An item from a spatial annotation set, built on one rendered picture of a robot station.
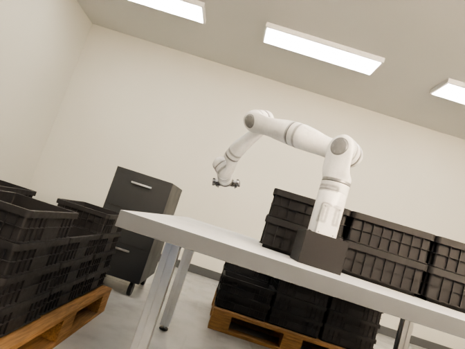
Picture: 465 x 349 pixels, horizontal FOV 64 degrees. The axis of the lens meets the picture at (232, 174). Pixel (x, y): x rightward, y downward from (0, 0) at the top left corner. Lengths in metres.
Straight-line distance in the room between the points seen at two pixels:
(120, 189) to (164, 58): 2.85
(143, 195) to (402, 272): 1.99
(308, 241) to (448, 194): 4.64
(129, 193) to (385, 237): 2.00
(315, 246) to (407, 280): 0.45
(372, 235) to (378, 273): 0.14
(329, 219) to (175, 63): 4.44
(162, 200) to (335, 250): 1.91
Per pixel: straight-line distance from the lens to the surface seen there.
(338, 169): 1.21
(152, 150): 5.08
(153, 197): 2.90
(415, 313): 1.02
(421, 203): 5.54
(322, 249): 1.18
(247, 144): 1.60
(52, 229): 1.54
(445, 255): 1.53
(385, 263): 1.48
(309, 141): 1.34
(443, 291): 1.54
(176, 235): 0.90
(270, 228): 1.45
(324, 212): 1.19
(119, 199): 2.96
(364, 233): 1.47
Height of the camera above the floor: 0.75
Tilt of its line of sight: 7 degrees up
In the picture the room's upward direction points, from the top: 18 degrees clockwise
